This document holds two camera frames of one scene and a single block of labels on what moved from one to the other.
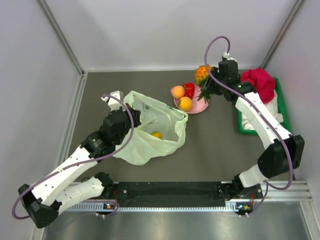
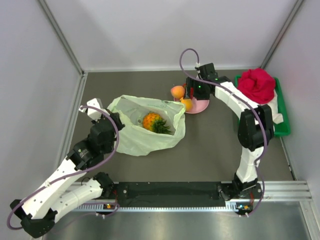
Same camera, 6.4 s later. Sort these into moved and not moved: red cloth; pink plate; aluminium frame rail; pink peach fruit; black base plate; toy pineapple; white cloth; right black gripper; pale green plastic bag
Moved: toy pineapple; right black gripper; pale green plastic bag
Not moved: aluminium frame rail; pink plate; red cloth; white cloth; black base plate; pink peach fruit
